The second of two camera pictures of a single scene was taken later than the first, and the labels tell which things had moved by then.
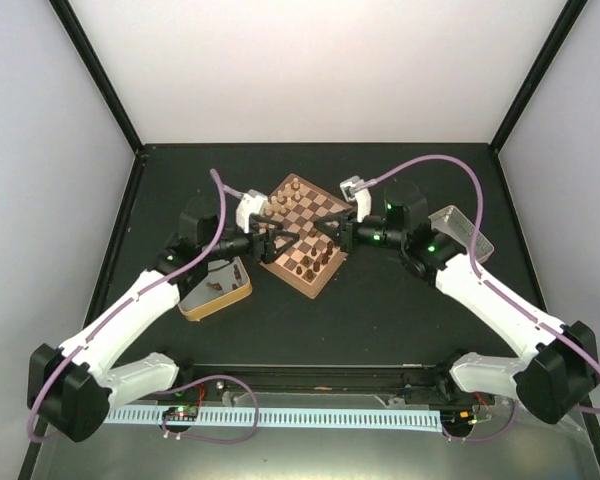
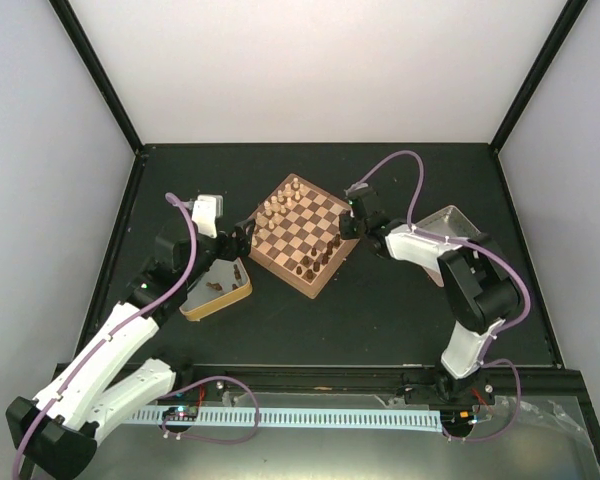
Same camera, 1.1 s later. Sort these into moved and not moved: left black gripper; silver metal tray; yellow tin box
Moved: left black gripper
Not moved: yellow tin box; silver metal tray
